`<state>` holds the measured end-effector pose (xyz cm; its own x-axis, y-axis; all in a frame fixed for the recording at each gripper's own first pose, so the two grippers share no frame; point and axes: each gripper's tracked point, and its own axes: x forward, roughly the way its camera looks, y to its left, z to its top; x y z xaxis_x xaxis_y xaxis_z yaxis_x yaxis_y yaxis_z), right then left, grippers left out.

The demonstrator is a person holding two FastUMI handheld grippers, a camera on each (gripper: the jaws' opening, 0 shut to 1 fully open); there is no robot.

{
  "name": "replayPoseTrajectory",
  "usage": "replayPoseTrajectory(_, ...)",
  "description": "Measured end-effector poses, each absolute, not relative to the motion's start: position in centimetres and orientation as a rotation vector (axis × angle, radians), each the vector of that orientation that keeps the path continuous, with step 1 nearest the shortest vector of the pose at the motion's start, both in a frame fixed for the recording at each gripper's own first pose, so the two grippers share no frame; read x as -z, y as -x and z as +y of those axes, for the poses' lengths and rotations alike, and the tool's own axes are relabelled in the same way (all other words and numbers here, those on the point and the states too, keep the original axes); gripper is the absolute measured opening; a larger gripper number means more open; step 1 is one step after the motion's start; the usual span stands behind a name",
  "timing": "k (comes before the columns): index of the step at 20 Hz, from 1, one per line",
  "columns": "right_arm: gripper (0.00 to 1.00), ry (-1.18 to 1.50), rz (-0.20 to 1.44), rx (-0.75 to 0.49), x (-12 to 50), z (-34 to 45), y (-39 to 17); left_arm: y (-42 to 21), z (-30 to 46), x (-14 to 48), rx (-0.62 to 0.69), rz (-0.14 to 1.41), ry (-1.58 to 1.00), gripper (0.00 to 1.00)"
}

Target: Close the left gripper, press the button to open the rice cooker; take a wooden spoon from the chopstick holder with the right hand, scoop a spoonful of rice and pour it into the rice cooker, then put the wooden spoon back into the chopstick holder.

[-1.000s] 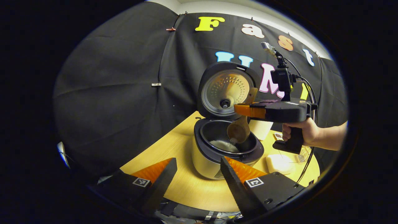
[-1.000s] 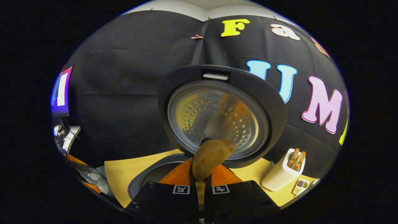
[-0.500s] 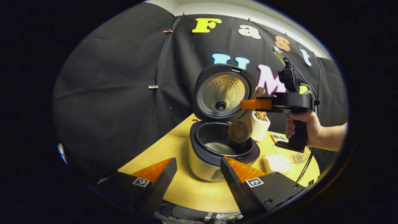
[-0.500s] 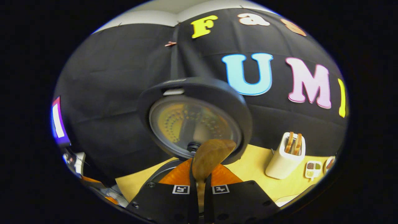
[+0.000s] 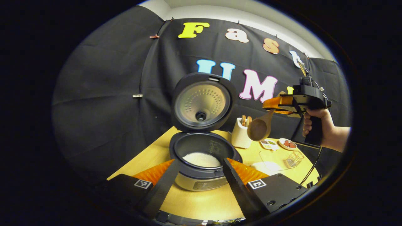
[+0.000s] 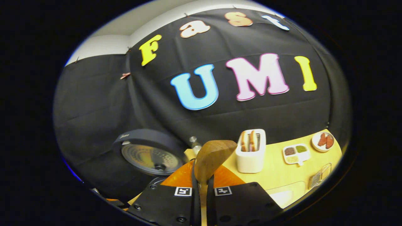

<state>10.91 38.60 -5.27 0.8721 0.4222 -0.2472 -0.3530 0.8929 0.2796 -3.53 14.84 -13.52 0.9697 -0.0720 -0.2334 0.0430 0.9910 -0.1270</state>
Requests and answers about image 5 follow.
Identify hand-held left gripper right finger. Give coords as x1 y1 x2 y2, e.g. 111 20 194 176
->
222 158 310 220

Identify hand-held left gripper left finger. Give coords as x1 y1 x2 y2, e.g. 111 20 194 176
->
97 159 181 218

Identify white rice container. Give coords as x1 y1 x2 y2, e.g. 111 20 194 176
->
251 150 297 175

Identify wooden spoon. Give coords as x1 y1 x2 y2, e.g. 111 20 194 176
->
247 91 285 142

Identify dark grey rice cooker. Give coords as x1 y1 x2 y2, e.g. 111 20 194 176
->
169 72 243 192

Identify white rice heap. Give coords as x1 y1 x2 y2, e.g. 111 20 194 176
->
182 152 222 168

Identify metal wire chopstick holder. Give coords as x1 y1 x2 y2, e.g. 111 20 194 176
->
286 150 305 168

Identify white round plate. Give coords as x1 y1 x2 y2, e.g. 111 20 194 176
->
278 138 297 150

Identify white divided bean dish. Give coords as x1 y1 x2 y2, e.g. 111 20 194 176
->
260 139 279 150

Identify white toaster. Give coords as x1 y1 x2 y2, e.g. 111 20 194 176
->
231 115 253 149

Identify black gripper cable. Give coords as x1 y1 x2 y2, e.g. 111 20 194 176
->
300 146 324 186

